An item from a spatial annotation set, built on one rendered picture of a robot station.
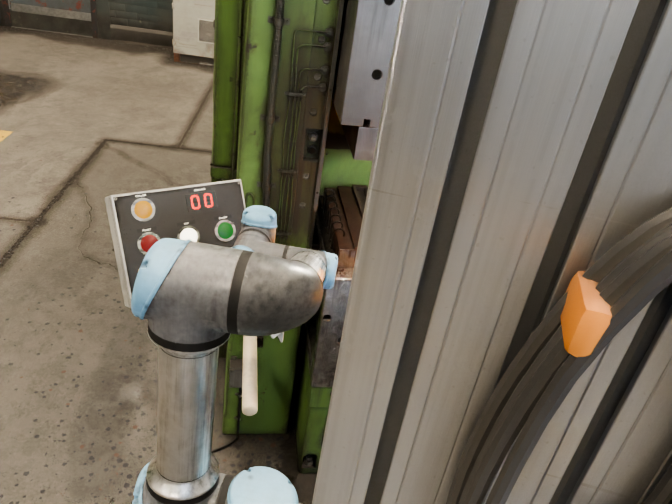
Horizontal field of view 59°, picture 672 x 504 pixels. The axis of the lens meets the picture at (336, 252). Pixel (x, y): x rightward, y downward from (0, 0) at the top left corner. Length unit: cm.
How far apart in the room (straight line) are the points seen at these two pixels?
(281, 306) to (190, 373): 18
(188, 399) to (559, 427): 67
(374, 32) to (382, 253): 131
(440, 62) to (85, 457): 234
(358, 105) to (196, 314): 93
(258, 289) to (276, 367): 148
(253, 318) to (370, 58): 94
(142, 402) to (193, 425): 170
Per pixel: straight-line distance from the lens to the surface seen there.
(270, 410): 239
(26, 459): 253
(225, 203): 159
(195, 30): 711
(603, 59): 22
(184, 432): 94
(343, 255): 179
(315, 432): 221
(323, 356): 194
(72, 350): 292
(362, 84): 157
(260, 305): 77
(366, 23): 154
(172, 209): 155
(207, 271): 78
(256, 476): 106
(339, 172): 219
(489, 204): 24
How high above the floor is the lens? 189
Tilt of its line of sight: 31 degrees down
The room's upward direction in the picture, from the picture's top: 9 degrees clockwise
